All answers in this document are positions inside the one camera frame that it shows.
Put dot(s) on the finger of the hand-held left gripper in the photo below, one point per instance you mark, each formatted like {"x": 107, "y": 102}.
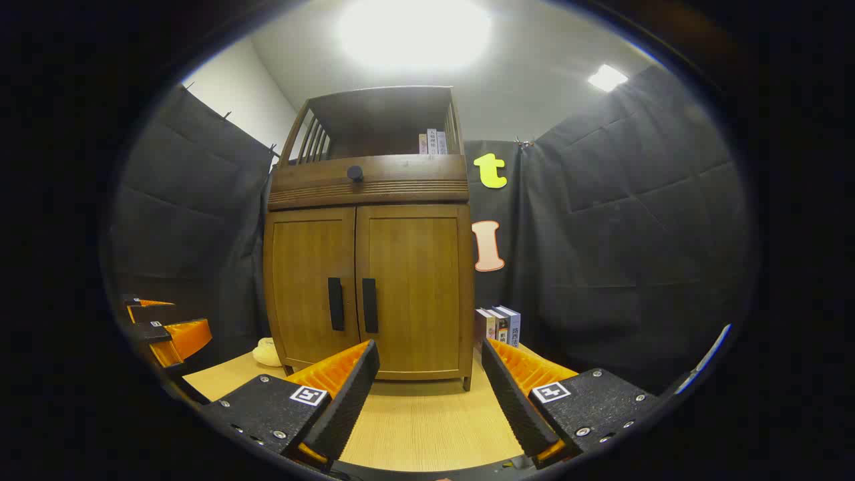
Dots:
{"x": 150, "y": 332}
{"x": 131, "y": 301}

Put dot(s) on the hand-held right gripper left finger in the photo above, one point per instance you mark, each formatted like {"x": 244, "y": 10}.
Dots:
{"x": 347, "y": 401}

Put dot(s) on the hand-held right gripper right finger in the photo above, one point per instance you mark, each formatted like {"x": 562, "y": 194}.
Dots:
{"x": 511, "y": 401}

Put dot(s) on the wooden shoe cabinet door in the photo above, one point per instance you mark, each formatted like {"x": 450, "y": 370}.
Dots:
{"x": 300, "y": 267}
{"x": 421, "y": 280}

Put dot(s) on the wooden double-door shoe cabinet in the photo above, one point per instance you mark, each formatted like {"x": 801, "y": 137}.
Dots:
{"x": 374, "y": 194}

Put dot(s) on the wooden cabinet drawer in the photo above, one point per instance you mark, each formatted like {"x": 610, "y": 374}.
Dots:
{"x": 414, "y": 177}

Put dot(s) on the dark book with coloured spine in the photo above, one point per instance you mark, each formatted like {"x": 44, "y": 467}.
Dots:
{"x": 501, "y": 326}

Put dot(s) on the dark maroon book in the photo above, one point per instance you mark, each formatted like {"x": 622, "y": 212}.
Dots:
{"x": 483, "y": 326}

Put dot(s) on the cream-coloured soft object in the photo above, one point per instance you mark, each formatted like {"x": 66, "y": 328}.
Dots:
{"x": 266, "y": 353}

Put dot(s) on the black backdrop cloth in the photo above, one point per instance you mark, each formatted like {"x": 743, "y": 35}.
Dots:
{"x": 634, "y": 234}
{"x": 194, "y": 220}

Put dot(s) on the black round drawer knob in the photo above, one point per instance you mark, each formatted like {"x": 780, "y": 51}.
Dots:
{"x": 355, "y": 174}

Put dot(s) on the metal cloth clip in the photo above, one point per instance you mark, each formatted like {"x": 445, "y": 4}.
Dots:
{"x": 524, "y": 141}

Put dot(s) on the pink upright book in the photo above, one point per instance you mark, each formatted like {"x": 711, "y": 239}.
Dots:
{"x": 423, "y": 144}

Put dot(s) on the white upright book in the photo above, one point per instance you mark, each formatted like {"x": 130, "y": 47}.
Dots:
{"x": 431, "y": 141}

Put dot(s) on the small ceiling light panel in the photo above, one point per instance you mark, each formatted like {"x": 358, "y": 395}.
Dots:
{"x": 607, "y": 77}

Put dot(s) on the large ceiling light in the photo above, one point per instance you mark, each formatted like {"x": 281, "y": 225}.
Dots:
{"x": 414, "y": 30}

